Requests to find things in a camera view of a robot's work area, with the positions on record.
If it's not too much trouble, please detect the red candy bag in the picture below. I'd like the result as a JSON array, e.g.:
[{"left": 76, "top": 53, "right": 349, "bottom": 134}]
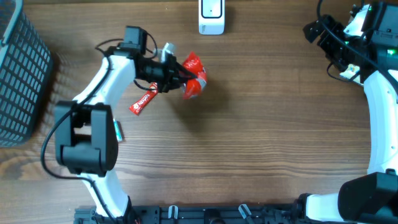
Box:
[{"left": 182, "top": 52, "right": 207, "bottom": 100}]

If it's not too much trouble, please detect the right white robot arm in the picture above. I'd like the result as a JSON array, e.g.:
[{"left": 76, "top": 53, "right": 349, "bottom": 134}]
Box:
[{"left": 297, "top": 1, "right": 397, "bottom": 223}]

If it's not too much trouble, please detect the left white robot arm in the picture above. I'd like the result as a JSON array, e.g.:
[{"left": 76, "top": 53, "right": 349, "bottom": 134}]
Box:
[{"left": 50, "top": 26, "right": 207, "bottom": 223}]

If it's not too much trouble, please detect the white barcode scanner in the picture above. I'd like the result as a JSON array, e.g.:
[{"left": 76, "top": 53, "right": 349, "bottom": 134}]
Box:
[{"left": 198, "top": 0, "right": 226, "bottom": 35}]

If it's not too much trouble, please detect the yellow snack bag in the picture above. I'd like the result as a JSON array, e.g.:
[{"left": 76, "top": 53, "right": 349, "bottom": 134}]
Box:
[{"left": 340, "top": 64, "right": 363, "bottom": 86}]

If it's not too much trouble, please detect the red coffee stick sachet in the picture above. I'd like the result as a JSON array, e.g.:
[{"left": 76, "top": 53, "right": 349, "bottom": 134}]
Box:
[{"left": 129, "top": 83, "right": 158, "bottom": 116}]

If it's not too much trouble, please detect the teal tissue pack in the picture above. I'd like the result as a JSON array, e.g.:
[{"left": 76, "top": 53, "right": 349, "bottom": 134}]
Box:
[{"left": 113, "top": 119, "right": 124, "bottom": 142}]

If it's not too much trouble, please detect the black wire mesh basket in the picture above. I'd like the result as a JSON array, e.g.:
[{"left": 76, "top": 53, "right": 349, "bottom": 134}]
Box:
[{"left": 1, "top": 0, "right": 53, "bottom": 147}]

